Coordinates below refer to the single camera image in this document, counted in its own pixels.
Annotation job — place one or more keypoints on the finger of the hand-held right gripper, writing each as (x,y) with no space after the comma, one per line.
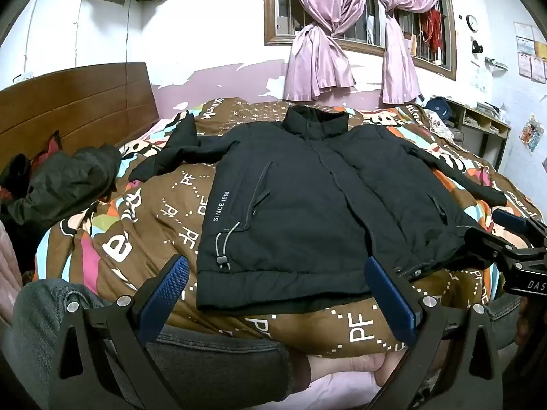
(510,220)
(491,241)

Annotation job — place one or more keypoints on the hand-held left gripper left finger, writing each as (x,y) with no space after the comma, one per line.
(167,289)

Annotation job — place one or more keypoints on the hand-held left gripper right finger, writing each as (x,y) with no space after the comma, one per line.
(389,295)

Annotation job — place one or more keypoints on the black jacket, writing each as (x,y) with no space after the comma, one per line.
(299,205)

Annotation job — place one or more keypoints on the person's right leg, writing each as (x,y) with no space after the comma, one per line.
(506,320)

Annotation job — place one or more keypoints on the brown printed blanket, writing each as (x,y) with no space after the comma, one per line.
(149,222)

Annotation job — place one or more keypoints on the person's bare foot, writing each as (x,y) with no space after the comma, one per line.
(354,367)

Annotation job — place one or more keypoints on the wooden shelf desk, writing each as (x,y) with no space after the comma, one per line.
(491,124)

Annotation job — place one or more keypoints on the white printed cloth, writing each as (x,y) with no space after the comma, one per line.
(438,127)

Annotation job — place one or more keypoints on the blue cap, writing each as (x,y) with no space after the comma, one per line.
(438,106)

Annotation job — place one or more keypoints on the dark green jacket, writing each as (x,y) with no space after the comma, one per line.
(64,179)

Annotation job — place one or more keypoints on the red patterned cloth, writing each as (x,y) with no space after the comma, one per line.
(48,147)

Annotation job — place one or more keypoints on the pink curtain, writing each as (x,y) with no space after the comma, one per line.
(316,59)
(397,68)

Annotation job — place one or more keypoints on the wooden headboard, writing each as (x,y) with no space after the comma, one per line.
(85,102)

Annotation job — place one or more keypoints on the red hanging cloth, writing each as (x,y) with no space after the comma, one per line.
(431,30)

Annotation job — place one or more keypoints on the pink curtains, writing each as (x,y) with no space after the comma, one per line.
(270,8)

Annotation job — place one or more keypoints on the colourful wall sticker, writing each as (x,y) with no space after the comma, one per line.
(532,132)

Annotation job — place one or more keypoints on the small wall shelf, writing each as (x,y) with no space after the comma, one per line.
(495,64)

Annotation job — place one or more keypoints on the wall calendar papers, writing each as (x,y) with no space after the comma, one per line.
(532,51)

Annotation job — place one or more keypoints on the round wall clock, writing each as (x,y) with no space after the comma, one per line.
(472,22)

